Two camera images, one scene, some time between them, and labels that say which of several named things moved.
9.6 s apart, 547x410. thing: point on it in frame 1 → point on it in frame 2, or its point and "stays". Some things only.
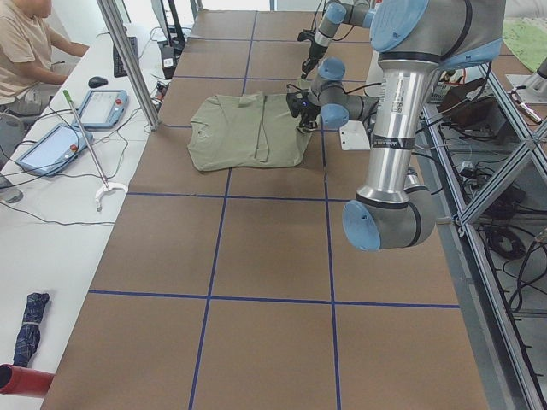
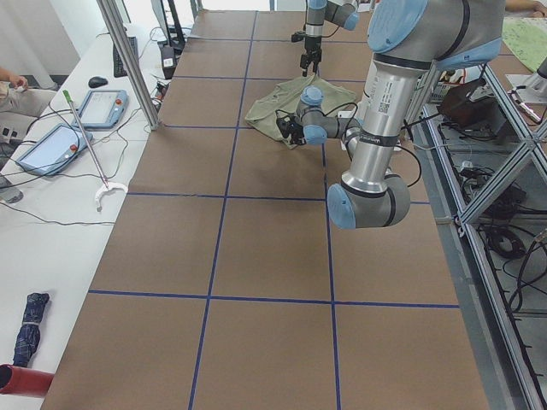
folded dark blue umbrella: (28, 335) stays
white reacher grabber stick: (108, 185) stays
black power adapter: (168, 61) stays
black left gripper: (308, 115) → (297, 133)
